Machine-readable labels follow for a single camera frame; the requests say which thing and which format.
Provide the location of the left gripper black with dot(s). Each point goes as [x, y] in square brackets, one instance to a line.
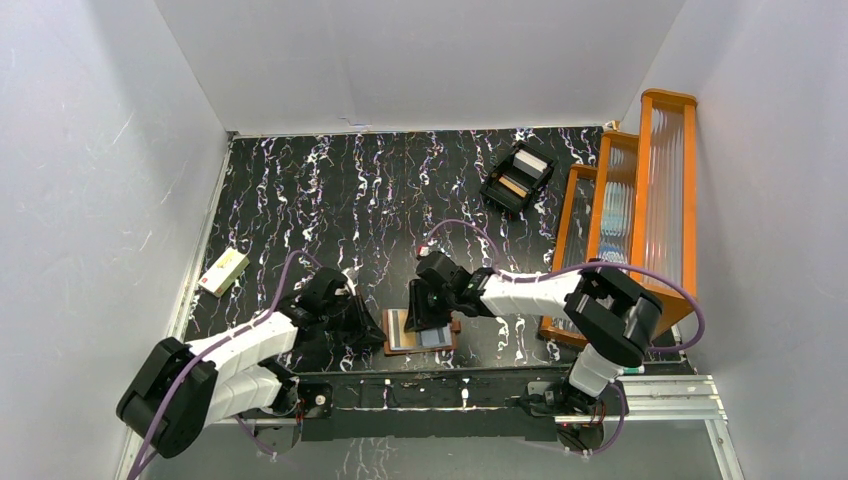
[356, 316]

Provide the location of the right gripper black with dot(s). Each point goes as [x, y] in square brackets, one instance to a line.
[419, 317]

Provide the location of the brown leather card holder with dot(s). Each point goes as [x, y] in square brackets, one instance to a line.
[434, 340]

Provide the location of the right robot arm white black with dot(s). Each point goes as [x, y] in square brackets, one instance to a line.
[614, 313]

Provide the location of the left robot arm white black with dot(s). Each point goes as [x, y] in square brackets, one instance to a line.
[181, 388]

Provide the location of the black plastic card box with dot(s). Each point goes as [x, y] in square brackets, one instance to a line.
[510, 190]

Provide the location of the stack of cards in box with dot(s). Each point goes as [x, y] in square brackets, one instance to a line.
[530, 164]

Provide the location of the small white green box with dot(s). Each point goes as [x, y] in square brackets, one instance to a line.
[221, 275]

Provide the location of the green white marker pen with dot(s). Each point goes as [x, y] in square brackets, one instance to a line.
[634, 370]

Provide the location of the orange wooden tiered rack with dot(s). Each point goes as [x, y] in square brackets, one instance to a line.
[637, 204]

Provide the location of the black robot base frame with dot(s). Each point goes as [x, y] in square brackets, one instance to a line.
[531, 403]

